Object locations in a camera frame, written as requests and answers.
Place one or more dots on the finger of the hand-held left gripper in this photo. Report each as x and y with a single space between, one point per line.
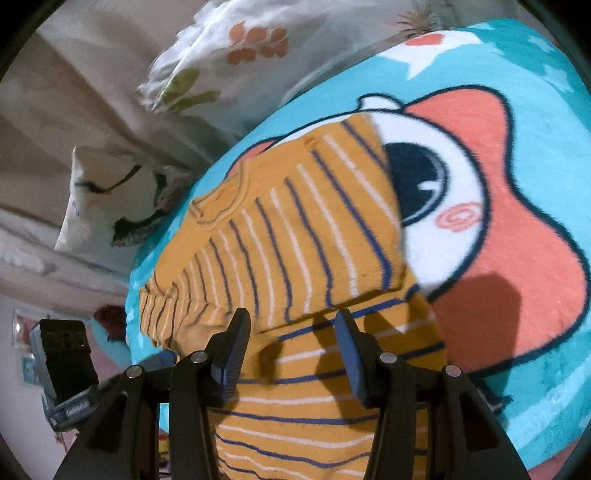
161 360

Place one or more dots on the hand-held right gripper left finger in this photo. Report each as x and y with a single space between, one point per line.
227 364

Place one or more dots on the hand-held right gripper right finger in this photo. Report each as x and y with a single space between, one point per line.
353 360

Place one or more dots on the orange striped small shirt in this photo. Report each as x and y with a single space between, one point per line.
286 258

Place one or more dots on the pink cloth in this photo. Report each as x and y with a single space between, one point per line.
108 364

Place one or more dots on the dark red cloth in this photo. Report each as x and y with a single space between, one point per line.
110 321

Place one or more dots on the white eyelash print pillow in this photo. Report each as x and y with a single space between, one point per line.
115 198

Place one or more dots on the teal cartoon printed blanket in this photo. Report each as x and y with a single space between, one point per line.
508 184

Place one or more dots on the beige curtain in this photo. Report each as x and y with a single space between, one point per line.
69 97

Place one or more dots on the white floral pillow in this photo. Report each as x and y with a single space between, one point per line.
221 60

